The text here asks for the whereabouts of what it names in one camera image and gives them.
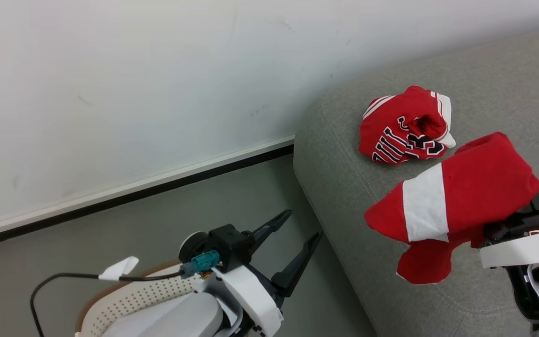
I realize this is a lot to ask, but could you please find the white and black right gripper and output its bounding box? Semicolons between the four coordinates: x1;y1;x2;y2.
479;191;539;269

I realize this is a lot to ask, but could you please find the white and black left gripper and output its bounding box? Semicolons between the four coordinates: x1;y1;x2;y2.
211;209;323;337

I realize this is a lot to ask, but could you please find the red garment with white stripe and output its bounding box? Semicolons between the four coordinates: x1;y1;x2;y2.
364;132;539;285

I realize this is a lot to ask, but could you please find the red jersey garment with lettering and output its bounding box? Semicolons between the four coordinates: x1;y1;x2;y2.
359;85;456;165

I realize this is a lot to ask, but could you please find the grey fabric sofa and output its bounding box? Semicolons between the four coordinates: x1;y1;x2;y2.
293;24;539;337

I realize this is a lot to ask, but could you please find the white cable tag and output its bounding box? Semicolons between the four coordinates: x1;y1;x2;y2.
98;256;139;281

